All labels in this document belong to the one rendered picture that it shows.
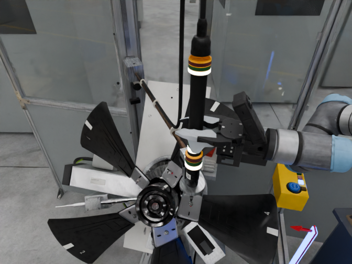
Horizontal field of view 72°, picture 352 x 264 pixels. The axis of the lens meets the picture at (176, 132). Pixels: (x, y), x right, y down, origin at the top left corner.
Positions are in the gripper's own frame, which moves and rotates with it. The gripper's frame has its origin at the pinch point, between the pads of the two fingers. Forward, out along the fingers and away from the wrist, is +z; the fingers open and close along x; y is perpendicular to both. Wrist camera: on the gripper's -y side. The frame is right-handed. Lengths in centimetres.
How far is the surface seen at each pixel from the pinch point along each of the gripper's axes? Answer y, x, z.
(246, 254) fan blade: 33.6, -9.3, -20.4
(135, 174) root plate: 24.7, 3.5, 15.3
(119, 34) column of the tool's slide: -2, 55, 39
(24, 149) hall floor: 150, 114, 201
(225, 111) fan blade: 6.2, 17.3, -9.2
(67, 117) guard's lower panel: 60, 70, 92
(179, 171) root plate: 20.9, 4.6, 1.6
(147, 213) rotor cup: 28.0, -6.9, 8.3
